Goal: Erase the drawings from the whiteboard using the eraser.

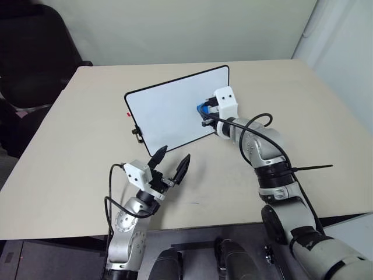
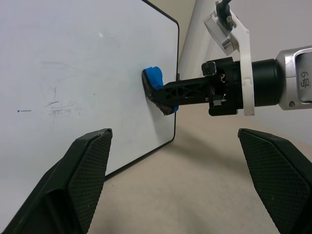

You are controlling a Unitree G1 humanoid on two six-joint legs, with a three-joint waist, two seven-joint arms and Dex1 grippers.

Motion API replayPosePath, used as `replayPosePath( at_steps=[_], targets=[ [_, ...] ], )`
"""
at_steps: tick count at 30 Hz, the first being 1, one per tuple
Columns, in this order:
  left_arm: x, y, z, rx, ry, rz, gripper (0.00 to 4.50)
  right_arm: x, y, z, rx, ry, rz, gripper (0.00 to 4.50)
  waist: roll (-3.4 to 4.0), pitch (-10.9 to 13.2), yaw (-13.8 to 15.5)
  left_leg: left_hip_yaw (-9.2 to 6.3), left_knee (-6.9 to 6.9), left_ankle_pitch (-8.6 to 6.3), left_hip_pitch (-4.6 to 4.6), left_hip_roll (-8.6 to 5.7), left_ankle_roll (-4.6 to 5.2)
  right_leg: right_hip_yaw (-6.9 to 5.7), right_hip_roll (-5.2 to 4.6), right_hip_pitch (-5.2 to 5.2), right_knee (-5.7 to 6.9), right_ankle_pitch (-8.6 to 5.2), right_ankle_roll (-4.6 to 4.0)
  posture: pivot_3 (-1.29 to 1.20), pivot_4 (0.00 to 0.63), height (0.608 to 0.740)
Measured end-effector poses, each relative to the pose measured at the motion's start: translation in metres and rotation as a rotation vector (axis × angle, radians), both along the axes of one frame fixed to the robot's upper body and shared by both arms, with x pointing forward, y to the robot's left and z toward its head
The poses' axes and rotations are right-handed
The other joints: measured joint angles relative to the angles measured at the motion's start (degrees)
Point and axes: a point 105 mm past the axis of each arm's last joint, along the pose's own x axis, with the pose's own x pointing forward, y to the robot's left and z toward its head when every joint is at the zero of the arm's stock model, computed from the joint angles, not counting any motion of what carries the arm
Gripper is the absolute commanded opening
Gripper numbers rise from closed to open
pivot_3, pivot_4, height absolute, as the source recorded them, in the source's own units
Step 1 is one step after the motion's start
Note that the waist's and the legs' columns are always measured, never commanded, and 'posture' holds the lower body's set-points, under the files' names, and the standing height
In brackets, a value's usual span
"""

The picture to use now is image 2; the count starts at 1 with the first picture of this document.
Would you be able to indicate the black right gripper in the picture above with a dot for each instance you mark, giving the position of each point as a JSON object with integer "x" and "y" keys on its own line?
{"x": 231, "y": 83}

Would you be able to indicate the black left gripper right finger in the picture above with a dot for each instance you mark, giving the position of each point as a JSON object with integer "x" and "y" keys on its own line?
{"x": 278, "y": 175}

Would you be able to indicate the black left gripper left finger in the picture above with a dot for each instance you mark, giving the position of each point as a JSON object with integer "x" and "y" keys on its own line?
{"x": 73, "y": 185}

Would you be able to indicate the blue whiteboard eraser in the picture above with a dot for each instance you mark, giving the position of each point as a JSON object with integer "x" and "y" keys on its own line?
{"x": 154, "y": 76}

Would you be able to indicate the white whiteboard with black frame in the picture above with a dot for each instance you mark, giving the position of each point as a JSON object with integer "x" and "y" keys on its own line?
{"x": 85, "y": 61}

